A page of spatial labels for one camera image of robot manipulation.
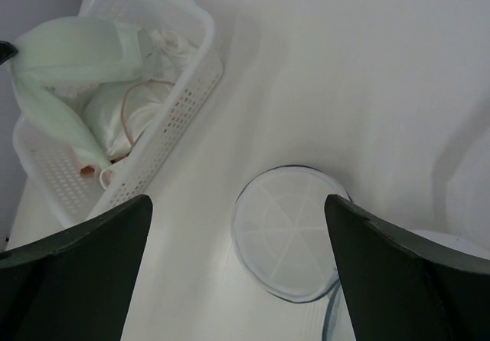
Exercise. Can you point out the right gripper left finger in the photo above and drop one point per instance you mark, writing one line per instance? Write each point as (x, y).
(76, 284)

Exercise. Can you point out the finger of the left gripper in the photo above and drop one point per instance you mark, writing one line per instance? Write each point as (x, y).
(7, 51)

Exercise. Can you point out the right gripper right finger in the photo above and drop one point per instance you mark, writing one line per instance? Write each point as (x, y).
(399, 284)

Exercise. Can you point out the light green bra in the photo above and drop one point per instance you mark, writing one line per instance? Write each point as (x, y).
(73, 52)

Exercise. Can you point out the blue-trimmed mesh laundry bag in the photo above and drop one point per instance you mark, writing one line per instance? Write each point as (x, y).
(281, 238)

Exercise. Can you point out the white perforated plastic basket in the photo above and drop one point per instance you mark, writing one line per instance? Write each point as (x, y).
(54, 167)

